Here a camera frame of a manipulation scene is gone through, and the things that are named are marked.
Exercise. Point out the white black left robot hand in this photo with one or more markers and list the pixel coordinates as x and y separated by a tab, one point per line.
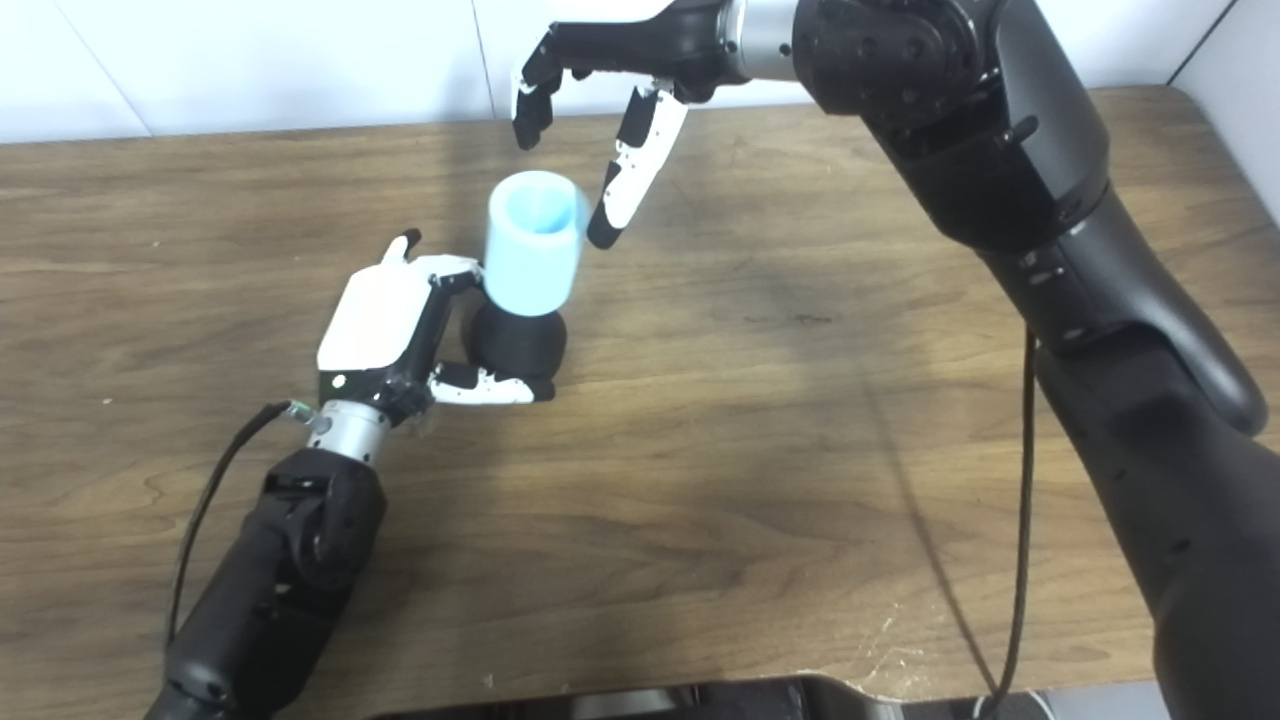
375	315

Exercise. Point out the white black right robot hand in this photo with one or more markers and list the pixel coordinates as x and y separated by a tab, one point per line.
640	45

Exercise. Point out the black funnel-shaped nozzle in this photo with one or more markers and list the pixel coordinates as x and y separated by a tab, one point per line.
520	345

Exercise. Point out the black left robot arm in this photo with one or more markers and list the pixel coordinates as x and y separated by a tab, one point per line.
280	570

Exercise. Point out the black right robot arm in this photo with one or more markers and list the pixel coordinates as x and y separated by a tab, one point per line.
1050	200

